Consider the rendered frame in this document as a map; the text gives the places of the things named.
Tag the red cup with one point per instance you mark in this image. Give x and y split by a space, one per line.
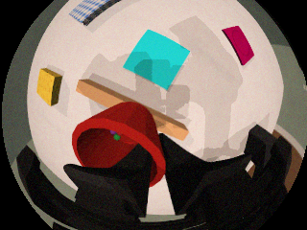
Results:
95 146

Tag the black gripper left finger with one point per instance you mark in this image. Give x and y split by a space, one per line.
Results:
128 179

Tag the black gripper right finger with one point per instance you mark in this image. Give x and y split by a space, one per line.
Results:
186 174

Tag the yellow sponge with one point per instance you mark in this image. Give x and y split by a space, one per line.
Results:
48 86

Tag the dark red square coaster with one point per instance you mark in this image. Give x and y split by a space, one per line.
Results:
239 43

